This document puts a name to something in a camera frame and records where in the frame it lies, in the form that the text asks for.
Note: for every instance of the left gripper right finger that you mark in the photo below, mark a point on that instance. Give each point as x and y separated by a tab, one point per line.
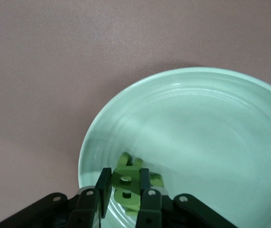
146	202

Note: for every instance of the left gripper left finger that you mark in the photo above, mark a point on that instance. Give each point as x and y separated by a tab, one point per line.
104	190

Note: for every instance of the green foam letter B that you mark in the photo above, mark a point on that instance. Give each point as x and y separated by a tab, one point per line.
134	187

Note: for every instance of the green foam letter U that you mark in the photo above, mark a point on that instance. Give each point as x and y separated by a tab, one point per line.
156	179

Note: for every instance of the green foam letter N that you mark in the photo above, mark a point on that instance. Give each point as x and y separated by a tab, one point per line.
124	160

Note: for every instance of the brown table cover cloth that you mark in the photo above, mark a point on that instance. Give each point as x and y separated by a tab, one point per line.
42	71

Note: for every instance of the green round plate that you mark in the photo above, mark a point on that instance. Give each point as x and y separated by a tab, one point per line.
197	130

